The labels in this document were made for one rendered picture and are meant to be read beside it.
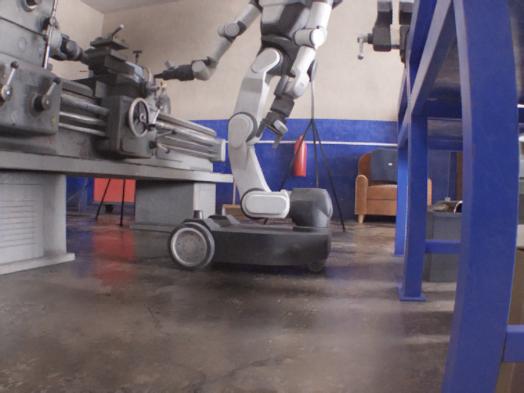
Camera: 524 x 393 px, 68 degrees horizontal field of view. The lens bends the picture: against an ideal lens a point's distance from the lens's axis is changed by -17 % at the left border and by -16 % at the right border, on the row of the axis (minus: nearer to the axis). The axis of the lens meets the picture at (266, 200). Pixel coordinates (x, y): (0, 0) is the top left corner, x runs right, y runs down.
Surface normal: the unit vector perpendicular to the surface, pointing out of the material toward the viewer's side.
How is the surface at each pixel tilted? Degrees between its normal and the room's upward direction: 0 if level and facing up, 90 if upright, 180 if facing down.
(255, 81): 115
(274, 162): 90
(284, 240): 90
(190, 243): 90
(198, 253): 90
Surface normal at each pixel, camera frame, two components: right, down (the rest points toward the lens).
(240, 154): -0.24, 0.43
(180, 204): -0.24, 0.01
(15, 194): 0.97, 0.04
